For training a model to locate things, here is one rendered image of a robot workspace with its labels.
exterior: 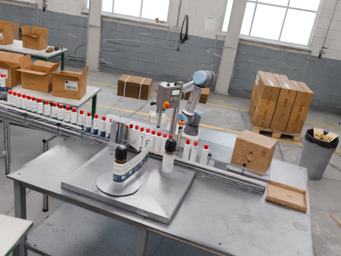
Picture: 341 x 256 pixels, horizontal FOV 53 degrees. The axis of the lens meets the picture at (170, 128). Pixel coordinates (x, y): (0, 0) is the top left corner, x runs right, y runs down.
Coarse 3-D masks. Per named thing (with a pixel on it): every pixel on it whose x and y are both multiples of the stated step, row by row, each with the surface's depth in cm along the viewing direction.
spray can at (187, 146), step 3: (186, 141) 281; (189, 141) 280; (186, 144) 282; (189, 144) 282; (186, 147) 282; (189, 147) 282; (186, 150) 282; (189, 150) 284; (183, 153) 285; (186, 153) 284; (183, 156) 286; (186, 156) 285; (186, 159) 286; (183, 162) 287
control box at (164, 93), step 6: (162, 84) 278; (162, 90) 275; (168, 90) 275; (180, 90) 283; (162, 96) 276; (168, 96) 278; (174, 96) 281; (156, 102) 284; (162, 102) 278; (168, 102) 280; (174, 102) 284; (162, 108) 279; (168, 108) 284
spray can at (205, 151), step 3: (204, 144) 278; (207, 144) 278; (204, 147) 278; (207, 147) 277; (204, 150) 278; (207, 150) 278; (201, 153) 281; (204, 153) 279; (207, 153) 279; (201, 156) 281; (204, 156) 280; (207, 156) 281; (201, 159) 282; (204, 159) 281; (201, 162) 282; (204, 162) 282; (204, 165) 283
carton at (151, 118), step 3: (150, 111) 346; (153, 111) 347; (150, 114) 338; (153, 114) 339; (162, 114) 343; (165, 114) 344; (150, 117) 337; (153, 117) 337; (162, 117) 335; (165, 117) 348; (150, 120) 338; (153, 120) 338; (156, 120) 337; (162, 120) 336; (162, 123) 338
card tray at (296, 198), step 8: (272, 184) 284; (280, 184) 282; (272, 192) 273; (280, 192) 275; (288, 192) 277; (296, 192) 279; (304, 192) 277; (272, 200) 261; (280, 200) 259; (288, 200) 266; (296, 200) 267; (304, 200) 269; (296, 208) 257; (304, 208) 255
